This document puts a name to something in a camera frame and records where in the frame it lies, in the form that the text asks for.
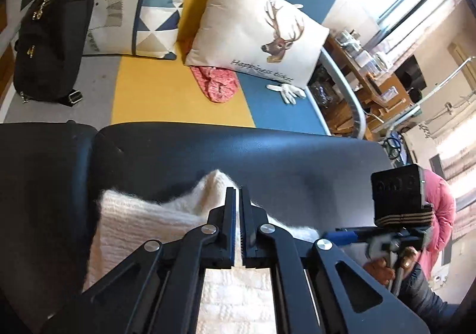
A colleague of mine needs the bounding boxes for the white glove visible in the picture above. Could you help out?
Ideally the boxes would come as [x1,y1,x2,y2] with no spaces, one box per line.
[266,83,307,105]

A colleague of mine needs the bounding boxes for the pink bed quilt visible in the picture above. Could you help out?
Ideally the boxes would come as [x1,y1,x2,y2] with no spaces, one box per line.
[418,169,456,280]

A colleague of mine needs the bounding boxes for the black television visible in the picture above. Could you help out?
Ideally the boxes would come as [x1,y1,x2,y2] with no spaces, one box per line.
[394,55,427,91]

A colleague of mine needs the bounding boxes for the pink cloth on sofa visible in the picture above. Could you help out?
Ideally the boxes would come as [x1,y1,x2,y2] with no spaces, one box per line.
[190,66,239,103]

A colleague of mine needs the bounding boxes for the black handbag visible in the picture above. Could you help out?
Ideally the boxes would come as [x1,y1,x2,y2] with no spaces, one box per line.
[13,0,94,107]

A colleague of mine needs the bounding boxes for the person's right hand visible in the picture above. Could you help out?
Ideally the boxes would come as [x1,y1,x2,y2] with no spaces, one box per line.
[362,247,419,286]

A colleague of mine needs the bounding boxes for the cream knitted sweater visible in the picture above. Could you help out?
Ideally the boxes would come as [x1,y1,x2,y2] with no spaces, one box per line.
[83,168,323,334]

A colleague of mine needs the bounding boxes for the wooden side table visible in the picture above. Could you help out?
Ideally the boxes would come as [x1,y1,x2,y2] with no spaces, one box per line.
[309,37,411,140]

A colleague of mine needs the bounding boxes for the blue toy ride-on car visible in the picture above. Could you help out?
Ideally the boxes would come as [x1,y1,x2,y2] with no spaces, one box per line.
[382,135,407,164]

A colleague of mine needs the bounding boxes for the blue yellow grey sofa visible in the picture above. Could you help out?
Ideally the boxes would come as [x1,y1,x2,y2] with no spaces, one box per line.
[1,0,365,138]

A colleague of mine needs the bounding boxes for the deer print cushion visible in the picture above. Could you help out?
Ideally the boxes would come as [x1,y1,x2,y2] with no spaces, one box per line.
[185,0,329,88]

